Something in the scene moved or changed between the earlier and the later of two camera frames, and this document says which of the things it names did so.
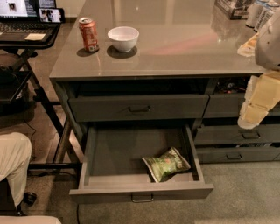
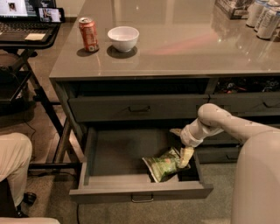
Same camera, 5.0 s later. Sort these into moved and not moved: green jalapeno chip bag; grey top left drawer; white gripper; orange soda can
Moved: white gripper
Not moved: orange soda can; green jalapeno chip bag; grey top left drawer
